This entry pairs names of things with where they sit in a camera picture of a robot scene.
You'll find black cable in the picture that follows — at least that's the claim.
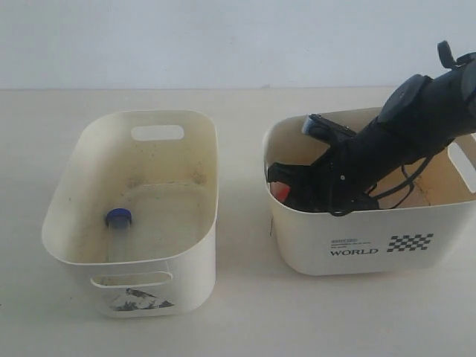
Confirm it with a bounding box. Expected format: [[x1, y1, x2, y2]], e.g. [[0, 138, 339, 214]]
[[330, 40, 454, 219]]

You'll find blue-capped clear tube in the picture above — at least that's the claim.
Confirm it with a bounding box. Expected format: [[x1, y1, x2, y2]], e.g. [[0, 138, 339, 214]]
[[105, 208, 132, 263]]

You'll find cream plastic bin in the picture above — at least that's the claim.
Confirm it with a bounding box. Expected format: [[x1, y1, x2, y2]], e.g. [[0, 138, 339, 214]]
[[262, 106, 476, 277], [42, 109, 219, 318]]

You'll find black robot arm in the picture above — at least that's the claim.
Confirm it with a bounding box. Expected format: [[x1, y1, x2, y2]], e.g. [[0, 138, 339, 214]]
[[266, 41, 475, 216]]

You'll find orange-capped clear tube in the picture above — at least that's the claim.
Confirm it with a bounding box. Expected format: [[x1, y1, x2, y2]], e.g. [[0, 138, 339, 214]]
[[270, 182, 291, 203]]

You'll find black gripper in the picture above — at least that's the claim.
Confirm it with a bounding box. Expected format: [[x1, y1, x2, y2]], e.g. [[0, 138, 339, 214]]
[[266, 137, 383, 216]]

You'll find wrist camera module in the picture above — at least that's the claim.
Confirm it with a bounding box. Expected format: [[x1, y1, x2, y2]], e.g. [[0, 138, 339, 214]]
[[301, 114, 357, 146]]

